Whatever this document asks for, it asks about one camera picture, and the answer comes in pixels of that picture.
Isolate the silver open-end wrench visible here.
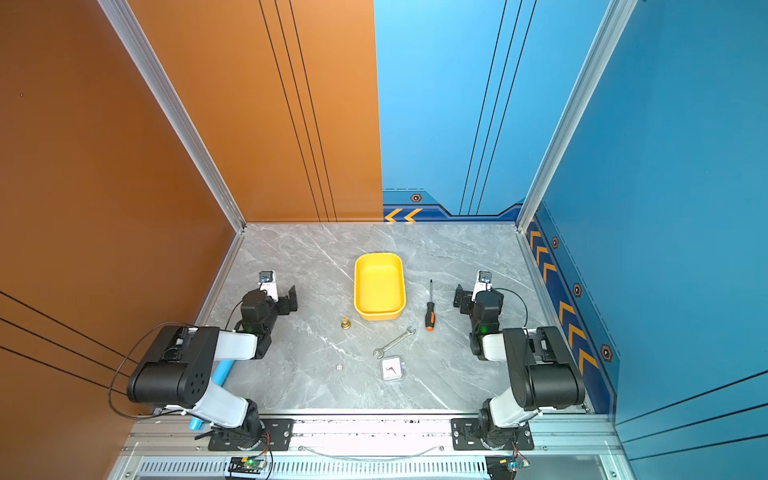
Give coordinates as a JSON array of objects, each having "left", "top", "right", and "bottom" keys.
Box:
[{"left": 373, "top": 327, "right": 416, "bottom": 359}]

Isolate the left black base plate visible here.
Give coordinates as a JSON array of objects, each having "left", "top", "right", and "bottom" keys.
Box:
[{"left": 208, "top": 417, "right": 294, "bottom": 453}]

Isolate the yellow plastic bin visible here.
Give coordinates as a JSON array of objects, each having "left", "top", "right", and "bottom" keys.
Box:
[{"left": 354, "top": 253, "right": 406, "bottom": 321}]

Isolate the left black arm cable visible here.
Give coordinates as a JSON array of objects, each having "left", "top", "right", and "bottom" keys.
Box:
[{"left": 106, "top": 321, "right": 199, "bottom": 420}]

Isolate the small white square clock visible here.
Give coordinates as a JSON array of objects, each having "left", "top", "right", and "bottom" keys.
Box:
[{"left": 381, "top": 356, "right": 404, "bottom": 382}]

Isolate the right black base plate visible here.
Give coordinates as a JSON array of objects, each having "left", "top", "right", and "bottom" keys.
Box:
[{"left": 450, "top": 418, "right": 535, "bottom": 451}]

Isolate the right green circuit board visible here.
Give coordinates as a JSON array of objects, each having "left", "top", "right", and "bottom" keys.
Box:
[{"left": 485, "top": 456, "right": 530, "bottom": 480}]

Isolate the left green circuit board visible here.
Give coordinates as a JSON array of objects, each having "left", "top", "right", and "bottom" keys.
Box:
[{"left": 226, "top": 456, "right": 270, "bottom": 479}]

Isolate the green circuit board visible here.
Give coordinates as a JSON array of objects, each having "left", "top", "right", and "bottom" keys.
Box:
[
  {"left": 485, "top": 456, "right": 530, "bottom": 480},
  {"left": 226, "top": 456, "right": 270, "bottom": 479}
]

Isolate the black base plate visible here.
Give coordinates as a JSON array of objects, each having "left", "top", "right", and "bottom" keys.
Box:
[
  {"left": 208, "top": 417, "right": 294, "bottom": 453},
  {"left": 450, "top": 418, "right": 535, "bottom": 451}
]

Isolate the grey cable on rail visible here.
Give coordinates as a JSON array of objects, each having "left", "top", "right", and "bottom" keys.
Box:
[{"left": 298, "top": 445, "right": 442, "bottom": 462}]

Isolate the aluminium front rail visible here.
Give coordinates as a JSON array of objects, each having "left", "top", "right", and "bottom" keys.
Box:
[{"left": 118, "top": 412, "right": 624, "bottom": 458}]

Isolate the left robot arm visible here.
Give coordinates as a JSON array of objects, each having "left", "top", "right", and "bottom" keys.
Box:
[{"left": 126, "top": 287, "right": 298, "bottom": 451}]

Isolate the orange black screwdriver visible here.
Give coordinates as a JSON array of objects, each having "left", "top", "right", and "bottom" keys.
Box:
[{"left": 425, "top": 281, "right": 436, "bottom": 332}]

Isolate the corner aluminium post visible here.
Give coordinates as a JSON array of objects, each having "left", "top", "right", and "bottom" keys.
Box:
[
  {"left": 98, "top": 0, "right": 246, "bottom": 234},
  {"left": 516, "top": 0, "right": 638, "bottom": 233}
]

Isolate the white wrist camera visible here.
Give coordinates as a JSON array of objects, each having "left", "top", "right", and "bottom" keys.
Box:
[
  {"left": 259, "top": 270, "right": 279, "bottom": 302},
  {"left": 472, "top": 270, "right": 492, "bottom": 300}
]

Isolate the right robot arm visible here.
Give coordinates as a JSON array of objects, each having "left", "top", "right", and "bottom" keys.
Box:
[{"left": 453, "top": 286, "right": 586, "bottom": 450}]

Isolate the right corner aluminium post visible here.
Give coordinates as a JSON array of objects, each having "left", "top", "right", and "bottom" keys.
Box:
[{"left": 516, "top": 0, "right": 638, "bottom": 233}]

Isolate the left corner aluminium post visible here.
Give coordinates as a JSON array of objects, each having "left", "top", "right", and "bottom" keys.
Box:
[{"left": 98, "top": 0, "right": 246, "bottom": 234}]

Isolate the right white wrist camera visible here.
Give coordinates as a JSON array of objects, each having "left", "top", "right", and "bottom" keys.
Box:
[{"left": 472, "top": 270, "right": 492, "bottom": 300}]

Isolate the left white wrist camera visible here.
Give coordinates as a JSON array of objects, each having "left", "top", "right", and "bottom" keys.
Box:
[{"left": 259, "top": 270, "right": 279, "bottom": 302}]

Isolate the blue cylinder tube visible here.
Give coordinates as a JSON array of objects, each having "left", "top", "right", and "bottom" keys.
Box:
[{"left": 188, "top": 360, "right": 234, "bottom": 431}]

